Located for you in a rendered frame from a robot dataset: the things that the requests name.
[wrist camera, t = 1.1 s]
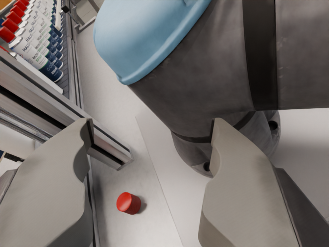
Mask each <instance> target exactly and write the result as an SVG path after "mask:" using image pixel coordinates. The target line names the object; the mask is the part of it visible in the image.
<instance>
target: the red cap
mask: <svg viewBox="0 0 329 247"><path fill-rule="evenodd" d="M116 205H117V209H118V210H119V211H121V212H124V213H127V214H130V215H134V214H136V213H137V212H138V211H139V209H140V207H141V200H140V198H139V197H138V196H135V195H133V194H131V193H128V192H124V193H122V194H120V195H119V197H118V198H117V202H116Z"/></svg>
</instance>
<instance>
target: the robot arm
mask: <svg viewBox="0 0 329 247"><path fill-rule="evenodd" d="M93 40H94V45H95V47H96V50H97V52H98V54H99V55H100V57H101V58H102V59H103V60H104V61H105V62H106V63H107V65H108V66H109V67H110V68H111V69H112V70H113V71H114V72H115V74H116V77H117V79H118V81H119V82H120V83H121V84H123V85H127V86H128V87H129V88H130V89H131V90H132V91H133V93H134V94H135V95H136V96H137V97H138V98H139V99H140V100H141V101H142V102H143V103H144V104H145V105H146V106H147V107H148V108H149V109H150V110H151V111H152V112H153V113H154V114H155V115H156V116H157V117H158V118H159V119H160V120H161V121H162V122H163V123H164V124H165V125H166V126H167V127H168V128H169V129H170V132H171V135H172V139H173V142H174V146H175V148H176V150H177V152H178V154H179V156H180V157H181V159H182V160H183V161H184V162H185V163H186V164H187V165H188V166H190V167H191V168H192V169H193V170H195V171H196V172H197V173H199V174H201V175H203V176H206V177H209V178H212V180H210V181H209V182H208V183H207V184H206V187H205V192H204V198H203V204H202V210H201V217H200V223H199V230H198V240H199V243H200V245H201V246H202V247H329V223H328V222H327V221H326V220H325V218H324V217H323V216H322V215H321V214H320V212H319V211H318V210H317V209H316V207H315V206H314V205H313V204H312V203H311V201H310V200H309V199H308V198H307V197H306V195H305V194H304V193H303V192H302V191H301V189H300V188H299V187H298V186H297V184H296V183H295V182H294V181H293V180H292V178H291V177H290V176H289V175H288V174H287V172H286V171H285V170H284V169H282V168H276V167H275V166H274V165H273V163H272V162H271V161H270V158H271V157H272V156H273V154H274V153H275V151H276V149H277V147H278V144H279V141H280V137H281V119H280V115H279V111H278V110H292V109H315V108H329V0H105V1H104V3H103V4H102V6H101V8H100V10H99V12H98V14H97V17H96V19H95V23H94V28H93ZM92 144H94V124H93V119H92V118H80V119H78V120H76V121H75V122H73V123H72V124H70V125H69V126H68V127H66V128H65V129H63V130H62V131H60V132H59V133H57V134H56V135H54V136H53V137H51V138H50V139H49V140H47V141H46V142H44V143H43V144H42V145H41V146H39V147H38V148H37V149H36V150H35V151H33V152H32V153H31V154H30V155H29V156H28V157H27V158H26V159H25V160H24V161H23V162H22V163H21V164H20V165H19V167H18V168H17V169H13V170H7V171H6V172H5V173H4V174H3V175H2V176H1V177H0V247H89V246H90V244H91V242H92V240H93V213H92V210H91V206H90V203H89V199H88V196H87V193H86V189H85V186H84V184H83V180H84V178H85V176H86V175H87V173H88V172H89V170H90V164H89V161H88V157H87V151H88V149H89V148H90V146H91V145H92Z"/></svg>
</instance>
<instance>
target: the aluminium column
mask: <svg viewBox="0 0 329 247"><path fill-rule="evenodd" d="M0 107H2V108H4V109H6V110H7V111H9V112H11V113H13V114H15V115H17V116H18V117H20V118H22V119H24V120H26V121H28V122H29V123H31V124H33V125H35V126H37V127H38V128H40V129H42V130H44V131H46V132H48V133H49V134H51V135H53V136H54V135H56V134H57V133H59V132H60V131H62V130H63V129H65V128H66V127H68V126H69V125H70V124H72V123H73V122H75V121H76V120H78V119H80V118H92V119H93V124H94V144H92V145H91V146H90V148H89V149H88V151H87V154H88V155H90V156H91V157H93V158H95V159H97V160H99V161H100V162H102V163H104V164H106V165H108V166H110V167H111V168H113V169H115V170H117V171H119V170H120V169H122V168H123V167H125V166H126V165H128V164H130V163H131V162H133V161H134V158H133V155H132V152H131V149H130V146H129V145H128V144H127V143H125V142H124V141H123V140H122V139H120V138H119V137H118V136H116V135H115V134H114V133H112V132H111V131H110V130H108V129H107V128H106V127H104V126H103V125H102V124H100V123H99V122H98V121H96V120H95V119H94V118H93V117H91V116H90V115H89V114H87V113H86V112H85V111H83V110H82V109H81V108H79V107H78V106H77V105H75V104H74V103H73V102H71V101H70V100H69V99H67V98H66V97H65V96H63V95H62V94H61V93H59V92H58V91H57V90H55V89H54V88H53V87H51V86H50V85H49V84H47V83H46V82H45V81H43V80H42V79H41V78H40V77H38V76H37V75H36V74H35V73H33V72H32V71H31V70H29V69H28V68H27V67H25V66H24V65H23V64H21V63H20V62H19V61H17V60H16V59H15V58H13V57H12V56H11V55H9V54H8V53H7V52H5V51H4V50H3V49H1V48H0Z"/></svg>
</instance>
